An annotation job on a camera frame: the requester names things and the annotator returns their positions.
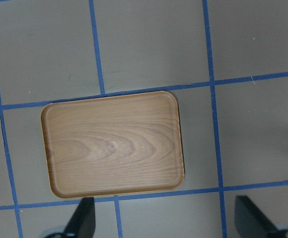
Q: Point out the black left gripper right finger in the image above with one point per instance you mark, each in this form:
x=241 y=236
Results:
x=250 y=221

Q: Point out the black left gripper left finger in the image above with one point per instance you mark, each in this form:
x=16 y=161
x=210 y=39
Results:
x=82 y=223

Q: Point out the wooden tray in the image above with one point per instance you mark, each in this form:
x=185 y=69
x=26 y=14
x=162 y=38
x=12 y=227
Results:
x=113 y=145

